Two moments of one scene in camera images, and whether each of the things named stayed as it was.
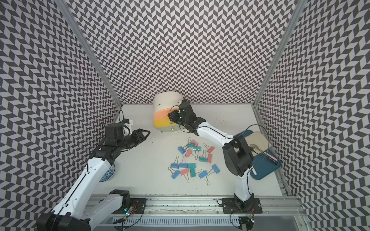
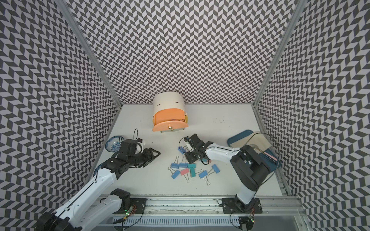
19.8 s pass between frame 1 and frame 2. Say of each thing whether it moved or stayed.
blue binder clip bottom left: stayed
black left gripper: moved
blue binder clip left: stayed
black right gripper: moved
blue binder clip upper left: stayed
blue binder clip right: stayed
